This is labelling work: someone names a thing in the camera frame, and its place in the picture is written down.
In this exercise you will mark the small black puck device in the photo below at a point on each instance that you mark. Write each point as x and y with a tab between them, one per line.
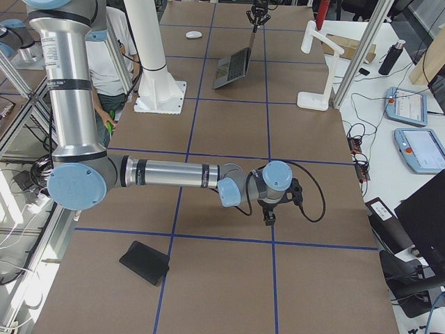
364	72

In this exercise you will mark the red cylinder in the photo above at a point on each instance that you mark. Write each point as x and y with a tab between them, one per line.
321	13

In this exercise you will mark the black mouse pad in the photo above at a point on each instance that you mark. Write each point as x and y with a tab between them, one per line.
148	263

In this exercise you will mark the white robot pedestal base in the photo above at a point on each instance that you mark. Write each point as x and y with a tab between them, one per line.
158	91

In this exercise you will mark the grey laptop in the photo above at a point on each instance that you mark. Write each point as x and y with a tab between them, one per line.
234	67

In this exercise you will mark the orange circuit board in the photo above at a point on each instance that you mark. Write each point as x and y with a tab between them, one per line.
360	160

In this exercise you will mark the blue teach pendant far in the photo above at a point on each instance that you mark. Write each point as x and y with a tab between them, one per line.
406	106

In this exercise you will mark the blue teach pendant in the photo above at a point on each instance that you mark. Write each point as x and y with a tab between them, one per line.
421	149
406	106

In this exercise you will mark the blue teach pendant near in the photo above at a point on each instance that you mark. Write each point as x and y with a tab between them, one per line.
421	149

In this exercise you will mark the cardboard box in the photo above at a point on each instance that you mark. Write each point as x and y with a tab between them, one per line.
350	47

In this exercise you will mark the white computer mouse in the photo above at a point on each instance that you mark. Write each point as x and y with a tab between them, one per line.
193	34

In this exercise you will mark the person in white shirt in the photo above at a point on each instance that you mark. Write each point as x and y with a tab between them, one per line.
108	94

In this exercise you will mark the black water bottle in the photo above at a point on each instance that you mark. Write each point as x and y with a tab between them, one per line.
392	56

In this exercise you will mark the aluminium frame post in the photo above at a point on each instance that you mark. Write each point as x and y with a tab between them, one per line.
368	36

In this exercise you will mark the black monitor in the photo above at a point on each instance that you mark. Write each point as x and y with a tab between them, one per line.
422	217

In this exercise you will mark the black box white label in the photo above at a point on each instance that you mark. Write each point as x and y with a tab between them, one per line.
387	226

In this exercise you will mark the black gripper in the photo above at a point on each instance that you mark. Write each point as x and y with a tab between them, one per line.
268	206
257	10

